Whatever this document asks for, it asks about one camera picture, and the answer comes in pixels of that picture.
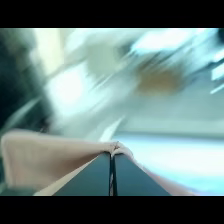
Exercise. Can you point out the beige pants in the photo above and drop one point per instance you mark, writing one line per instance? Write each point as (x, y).
(40, 156)

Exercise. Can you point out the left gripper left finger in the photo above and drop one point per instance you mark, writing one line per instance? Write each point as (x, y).
(93, 180)

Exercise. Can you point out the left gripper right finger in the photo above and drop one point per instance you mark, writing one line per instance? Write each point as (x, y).
(136, 181)

